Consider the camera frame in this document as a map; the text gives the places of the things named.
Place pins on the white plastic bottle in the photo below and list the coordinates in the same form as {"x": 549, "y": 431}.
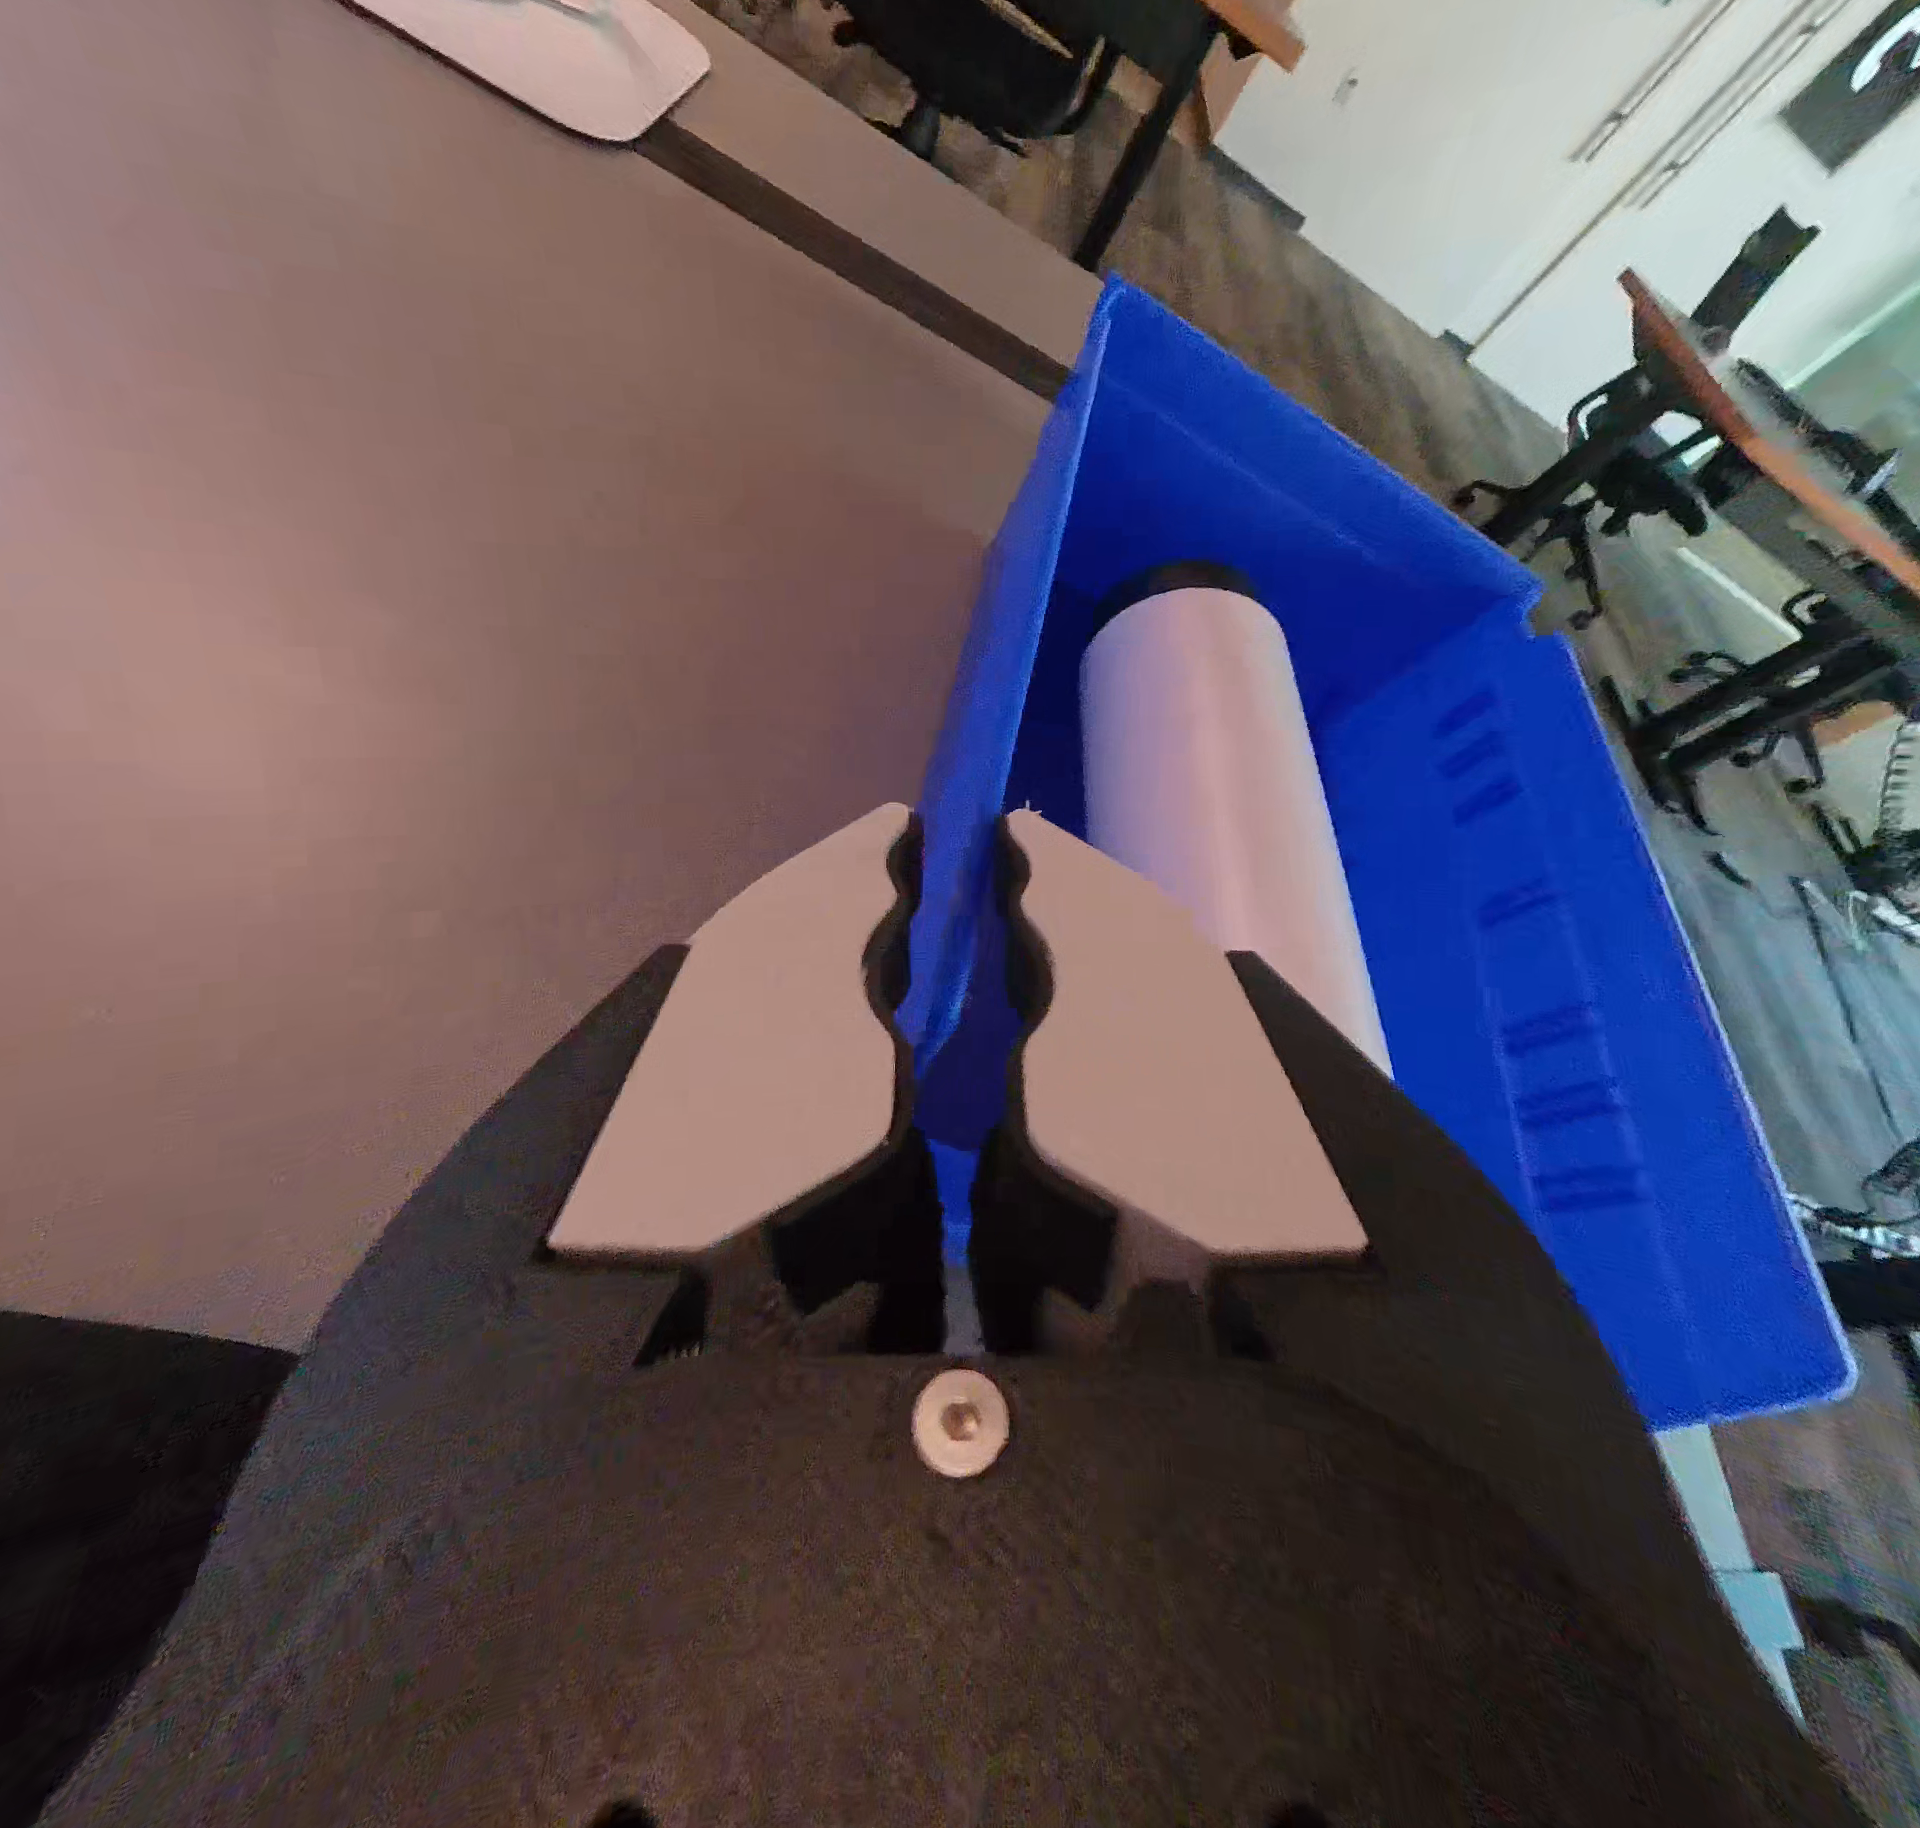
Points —
{"x": 1200, "y": 778}

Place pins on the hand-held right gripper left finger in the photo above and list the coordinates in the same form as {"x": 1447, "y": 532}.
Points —
{"x": 735, "y": 1094}

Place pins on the black office chair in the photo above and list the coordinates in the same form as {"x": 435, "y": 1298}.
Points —
{"x": 1762, "y": 268}
{"x": 1621, "y": 494}
{"x": 976, "y": 44}

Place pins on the blue plastic bin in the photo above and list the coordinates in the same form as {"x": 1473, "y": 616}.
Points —
{"x": 1576, "y": 959}

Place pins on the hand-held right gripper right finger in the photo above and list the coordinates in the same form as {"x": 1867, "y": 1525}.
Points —
{"x": 1171, "y": 1108}

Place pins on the white document stand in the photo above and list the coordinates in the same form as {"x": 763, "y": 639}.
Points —
{"x": 525, "y": 44}

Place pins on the black bottle lid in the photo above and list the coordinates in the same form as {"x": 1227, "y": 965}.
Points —
{"x": 1200, "y": 575}

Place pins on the person's black trousers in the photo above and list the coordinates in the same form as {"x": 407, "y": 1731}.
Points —
{"x": 105, "y": 1559}

